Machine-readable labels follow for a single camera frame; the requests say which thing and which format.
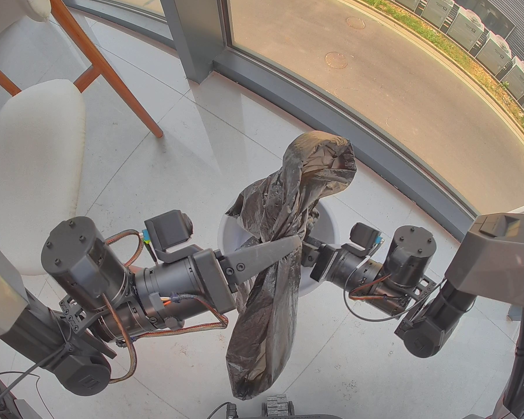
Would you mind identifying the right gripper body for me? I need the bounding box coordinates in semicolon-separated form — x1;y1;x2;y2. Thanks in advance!
308;243;385;293

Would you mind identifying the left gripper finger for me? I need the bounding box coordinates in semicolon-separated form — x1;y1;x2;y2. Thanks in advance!
220;235;302;294

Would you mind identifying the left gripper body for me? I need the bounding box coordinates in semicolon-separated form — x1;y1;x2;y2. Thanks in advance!
133;249;238;322

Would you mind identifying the black plastic bag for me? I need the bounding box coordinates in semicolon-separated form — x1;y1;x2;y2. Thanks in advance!
225;131;358;401

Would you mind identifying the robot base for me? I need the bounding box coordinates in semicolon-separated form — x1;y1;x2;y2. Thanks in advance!
207;393;343;419

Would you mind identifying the white trash bin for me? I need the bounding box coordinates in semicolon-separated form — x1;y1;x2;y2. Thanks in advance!
217;201;342;298

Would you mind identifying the white cushioned wooden chair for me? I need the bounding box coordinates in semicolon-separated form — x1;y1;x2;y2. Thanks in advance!
0;0;164;276

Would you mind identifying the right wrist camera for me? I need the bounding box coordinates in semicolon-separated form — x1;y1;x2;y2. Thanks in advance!
348;222;384;256

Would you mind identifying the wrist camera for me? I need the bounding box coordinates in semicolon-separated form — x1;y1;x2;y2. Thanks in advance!
143;209;203;264
348;222;384;256

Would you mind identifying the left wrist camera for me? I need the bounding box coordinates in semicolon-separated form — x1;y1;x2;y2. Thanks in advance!
143;209;203;264

